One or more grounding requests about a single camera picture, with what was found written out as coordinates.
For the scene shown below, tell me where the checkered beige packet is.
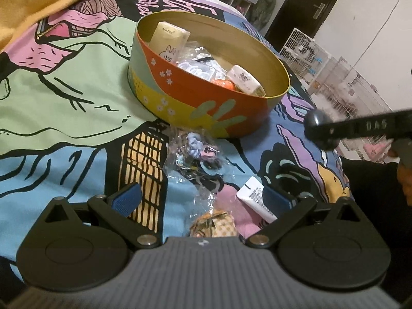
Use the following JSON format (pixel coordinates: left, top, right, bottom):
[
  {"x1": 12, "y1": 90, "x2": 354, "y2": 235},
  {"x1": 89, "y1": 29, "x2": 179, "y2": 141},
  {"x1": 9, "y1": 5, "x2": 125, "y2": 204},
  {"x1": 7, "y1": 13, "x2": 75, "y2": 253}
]
[{"x1": 189, "y1": 210, "x2": 239, "y2": 239}]

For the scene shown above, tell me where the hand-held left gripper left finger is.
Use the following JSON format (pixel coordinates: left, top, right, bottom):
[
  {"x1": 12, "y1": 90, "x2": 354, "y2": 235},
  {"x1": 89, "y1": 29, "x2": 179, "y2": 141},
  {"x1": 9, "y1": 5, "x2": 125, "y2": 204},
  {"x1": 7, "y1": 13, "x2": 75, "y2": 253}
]
[{"x1": 45, "y1": 182, "x2": 161, "y2": 249}]

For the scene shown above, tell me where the pale yellow packet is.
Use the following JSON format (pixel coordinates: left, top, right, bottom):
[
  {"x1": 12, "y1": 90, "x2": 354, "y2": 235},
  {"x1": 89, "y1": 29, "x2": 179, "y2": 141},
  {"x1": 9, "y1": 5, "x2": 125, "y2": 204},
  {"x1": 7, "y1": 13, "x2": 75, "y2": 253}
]
[{"x1": 149, "y1": 21, "x2": 191, "y2": 64}]

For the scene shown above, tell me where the clear bag of hair accessories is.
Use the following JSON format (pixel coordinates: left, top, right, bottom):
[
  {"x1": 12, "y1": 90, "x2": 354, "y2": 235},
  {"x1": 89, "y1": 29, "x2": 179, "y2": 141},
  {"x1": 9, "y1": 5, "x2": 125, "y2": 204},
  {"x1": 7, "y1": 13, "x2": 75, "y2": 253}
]
[{"x1": 162, "y1": 125, "x2": 231, "y2": 201}]

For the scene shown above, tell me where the clear bag of hair ties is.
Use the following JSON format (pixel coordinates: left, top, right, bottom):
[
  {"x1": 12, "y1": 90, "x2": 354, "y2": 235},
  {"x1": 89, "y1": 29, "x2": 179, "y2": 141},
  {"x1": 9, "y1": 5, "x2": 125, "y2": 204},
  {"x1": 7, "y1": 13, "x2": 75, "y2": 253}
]
[{"x1": 183, "y1": 40, "x2": 233, "y2": 71}]

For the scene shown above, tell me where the clear box of floss picks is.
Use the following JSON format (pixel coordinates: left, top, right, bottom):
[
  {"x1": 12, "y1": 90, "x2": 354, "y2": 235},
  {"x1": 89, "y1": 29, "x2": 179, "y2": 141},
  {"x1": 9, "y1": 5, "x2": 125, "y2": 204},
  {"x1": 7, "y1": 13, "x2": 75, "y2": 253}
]
[{"x1": 176, "y1": 58, "x2": 220, "y2": 83}]

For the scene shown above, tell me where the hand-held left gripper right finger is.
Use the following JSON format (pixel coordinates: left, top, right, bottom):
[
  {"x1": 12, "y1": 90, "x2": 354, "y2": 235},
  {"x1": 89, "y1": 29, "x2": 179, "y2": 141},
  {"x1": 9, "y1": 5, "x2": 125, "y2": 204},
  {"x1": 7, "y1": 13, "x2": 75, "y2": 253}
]
[{"x1": 246, "y1": 184, "x2": 366, "y2": 248}]

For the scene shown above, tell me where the small orange packet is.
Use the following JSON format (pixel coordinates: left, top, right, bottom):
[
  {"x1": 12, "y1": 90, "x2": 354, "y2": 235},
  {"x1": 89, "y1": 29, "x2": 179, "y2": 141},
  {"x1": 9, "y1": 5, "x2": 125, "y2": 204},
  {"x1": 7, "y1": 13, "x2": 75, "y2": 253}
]
[{"x1": 214, "y1": 78, "x2": 239, "y2": 92}]

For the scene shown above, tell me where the dark door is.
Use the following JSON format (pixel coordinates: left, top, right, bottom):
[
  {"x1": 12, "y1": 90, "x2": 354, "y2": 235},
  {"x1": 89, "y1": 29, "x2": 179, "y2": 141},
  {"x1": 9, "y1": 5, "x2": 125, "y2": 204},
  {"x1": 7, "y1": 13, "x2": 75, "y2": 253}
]
[{"x1": 263, "y1": 0, "x2": 352, "y2": 49}]

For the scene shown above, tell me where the white tube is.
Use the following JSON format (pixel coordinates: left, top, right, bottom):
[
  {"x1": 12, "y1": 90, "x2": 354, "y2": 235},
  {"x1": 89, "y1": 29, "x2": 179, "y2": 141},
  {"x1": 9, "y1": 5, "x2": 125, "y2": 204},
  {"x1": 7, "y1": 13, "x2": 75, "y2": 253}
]
[{"x1": 236, "y1": 177, "x2": 281, "y2": 224}]

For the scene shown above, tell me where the pink and white pet pen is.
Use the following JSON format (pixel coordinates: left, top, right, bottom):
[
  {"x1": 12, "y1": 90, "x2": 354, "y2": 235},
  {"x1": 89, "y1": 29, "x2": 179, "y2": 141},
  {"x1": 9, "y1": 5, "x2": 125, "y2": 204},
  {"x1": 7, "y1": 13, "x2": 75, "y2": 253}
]
[{"x1": 313, "y1": 56, "x2": 412, "y2": 164}]

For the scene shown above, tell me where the small tissue pack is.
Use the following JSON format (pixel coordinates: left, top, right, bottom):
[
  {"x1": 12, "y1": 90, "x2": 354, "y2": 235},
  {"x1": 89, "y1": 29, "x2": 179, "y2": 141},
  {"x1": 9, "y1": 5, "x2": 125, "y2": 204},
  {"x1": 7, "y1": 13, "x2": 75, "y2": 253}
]
[{"x1": 227, "y1": 65, "x2": 267, "y2": 97}]

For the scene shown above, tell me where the green jacket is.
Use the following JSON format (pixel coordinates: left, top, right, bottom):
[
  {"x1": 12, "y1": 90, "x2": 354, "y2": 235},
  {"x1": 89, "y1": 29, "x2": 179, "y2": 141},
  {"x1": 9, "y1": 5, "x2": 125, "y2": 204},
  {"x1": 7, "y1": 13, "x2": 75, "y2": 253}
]
[{"x1": 247, "y1": 0, "x2": 278, "y2": 33}]

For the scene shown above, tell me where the person's right hand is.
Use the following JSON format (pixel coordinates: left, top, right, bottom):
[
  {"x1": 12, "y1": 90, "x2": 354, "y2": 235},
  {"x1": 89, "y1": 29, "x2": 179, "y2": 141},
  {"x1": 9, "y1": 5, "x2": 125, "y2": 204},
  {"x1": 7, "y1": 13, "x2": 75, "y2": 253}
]
[{"x1": 388, "y1": 150, "x2": 412, "y2": 206}]

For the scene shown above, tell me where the round orange metal tin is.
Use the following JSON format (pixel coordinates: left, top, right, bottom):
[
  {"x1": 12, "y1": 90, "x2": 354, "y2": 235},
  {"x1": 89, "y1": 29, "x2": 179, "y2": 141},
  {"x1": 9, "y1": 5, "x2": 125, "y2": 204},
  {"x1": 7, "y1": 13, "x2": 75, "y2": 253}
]
[{"x1": 127, "y1": 11, "x2": 291, "y2": 139}]

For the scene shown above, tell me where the white wire pet cage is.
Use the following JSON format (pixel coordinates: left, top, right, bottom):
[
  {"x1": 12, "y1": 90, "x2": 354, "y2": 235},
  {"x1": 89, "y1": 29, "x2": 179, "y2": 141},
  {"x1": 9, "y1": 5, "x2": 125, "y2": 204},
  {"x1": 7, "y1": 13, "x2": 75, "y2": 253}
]
[{"x1": 279, "y1": 28, "x2": 333, "y2": 88}]

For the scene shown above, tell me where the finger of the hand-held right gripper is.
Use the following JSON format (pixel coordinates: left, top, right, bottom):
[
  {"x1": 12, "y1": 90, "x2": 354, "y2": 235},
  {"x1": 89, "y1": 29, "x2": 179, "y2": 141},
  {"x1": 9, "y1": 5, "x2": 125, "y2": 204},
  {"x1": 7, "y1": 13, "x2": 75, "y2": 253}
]
[{"x1": 304, "y1": 110, "x2": 347, "y2": 150}]

